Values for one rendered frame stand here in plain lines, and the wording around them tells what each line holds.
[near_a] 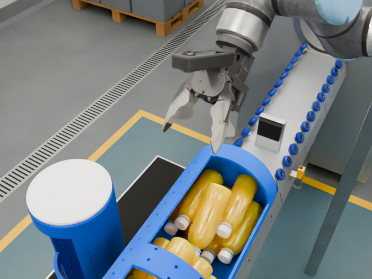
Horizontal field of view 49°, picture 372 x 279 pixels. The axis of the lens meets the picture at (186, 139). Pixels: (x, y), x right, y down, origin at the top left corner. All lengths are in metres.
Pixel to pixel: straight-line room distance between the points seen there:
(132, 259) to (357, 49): 0.67
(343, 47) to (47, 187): 1.01
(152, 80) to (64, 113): 0.80
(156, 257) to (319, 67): 1.47
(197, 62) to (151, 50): 3.33
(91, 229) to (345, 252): 1.63
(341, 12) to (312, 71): 1.45
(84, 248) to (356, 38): 1.05
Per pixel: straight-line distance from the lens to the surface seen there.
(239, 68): 0.79
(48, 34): 4.48
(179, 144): 2.99
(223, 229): 1.17
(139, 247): 1.04
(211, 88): 0.74
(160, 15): 4.15
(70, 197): 1.40
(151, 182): 2.56
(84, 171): 1.46
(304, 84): 2.06
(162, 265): 0.99
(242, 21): 0.75
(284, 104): 1.91
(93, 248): 1.47
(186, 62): 0.68
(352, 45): 0.83
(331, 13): 0.72
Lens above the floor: 2.10
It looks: 44 degrees down
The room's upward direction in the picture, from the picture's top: straight up
